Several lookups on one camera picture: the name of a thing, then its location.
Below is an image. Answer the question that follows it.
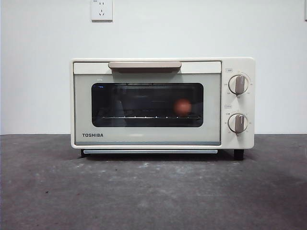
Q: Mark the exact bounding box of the metal wire oven rack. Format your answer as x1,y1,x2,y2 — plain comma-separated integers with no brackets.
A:
100,115,201,120

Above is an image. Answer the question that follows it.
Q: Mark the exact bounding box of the large cream temperature knob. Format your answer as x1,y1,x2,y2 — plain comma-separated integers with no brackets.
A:
227,74,249,95

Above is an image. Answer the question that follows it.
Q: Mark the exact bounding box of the brown egg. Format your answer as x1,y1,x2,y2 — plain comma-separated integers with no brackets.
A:
173,98,192,117

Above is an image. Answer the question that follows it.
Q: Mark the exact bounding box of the cream Toshiba toaster oven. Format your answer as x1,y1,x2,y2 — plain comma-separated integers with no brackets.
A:
70,57,256,161

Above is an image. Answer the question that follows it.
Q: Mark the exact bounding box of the cream glass oven door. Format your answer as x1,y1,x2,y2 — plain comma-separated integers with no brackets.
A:
73,61,223,146

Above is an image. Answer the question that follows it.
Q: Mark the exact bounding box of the white wall socket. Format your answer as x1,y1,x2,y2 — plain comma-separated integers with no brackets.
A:
91,0,113,23

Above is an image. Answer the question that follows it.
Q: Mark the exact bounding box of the small cream timer knob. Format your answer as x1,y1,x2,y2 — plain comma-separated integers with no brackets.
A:
227,113,249,134

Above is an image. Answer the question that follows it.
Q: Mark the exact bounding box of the silver crumb tray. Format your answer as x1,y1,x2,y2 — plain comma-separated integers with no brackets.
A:
83,149,219,155

